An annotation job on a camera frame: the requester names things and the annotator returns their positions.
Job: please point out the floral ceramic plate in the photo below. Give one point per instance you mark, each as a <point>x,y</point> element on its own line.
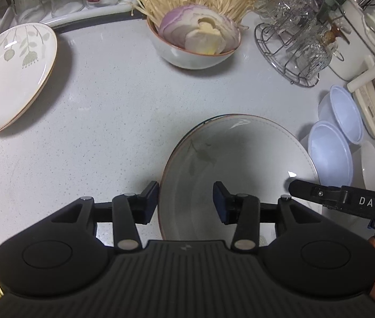
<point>11,73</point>

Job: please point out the clear cut glass cup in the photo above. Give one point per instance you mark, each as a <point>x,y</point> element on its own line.
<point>313,56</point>
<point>291,6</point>

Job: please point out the white electric pot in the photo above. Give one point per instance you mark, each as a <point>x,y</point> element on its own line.
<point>356,39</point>

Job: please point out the amber glass cup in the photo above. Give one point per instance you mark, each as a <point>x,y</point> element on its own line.
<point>331,36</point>

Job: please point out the peeled purple onion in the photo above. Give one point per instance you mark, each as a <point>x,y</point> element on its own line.
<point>179,26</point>

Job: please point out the grey ceramic bowl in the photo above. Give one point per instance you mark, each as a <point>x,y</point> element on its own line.
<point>240,159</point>

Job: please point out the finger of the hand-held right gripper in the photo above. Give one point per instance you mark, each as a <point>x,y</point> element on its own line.
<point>306,190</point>

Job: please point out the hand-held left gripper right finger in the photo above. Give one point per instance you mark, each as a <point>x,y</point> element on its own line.
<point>219,203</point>

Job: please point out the white plastic tray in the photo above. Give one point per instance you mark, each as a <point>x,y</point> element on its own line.
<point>71,20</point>

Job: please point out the white ceramic bowl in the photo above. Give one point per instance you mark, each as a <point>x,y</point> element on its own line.
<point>187,58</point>

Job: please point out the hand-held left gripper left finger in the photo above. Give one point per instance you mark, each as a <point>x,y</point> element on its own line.
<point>151,202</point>

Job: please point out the small white bowl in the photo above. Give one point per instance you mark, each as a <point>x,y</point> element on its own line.
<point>371,167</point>
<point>331,155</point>
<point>344,116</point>

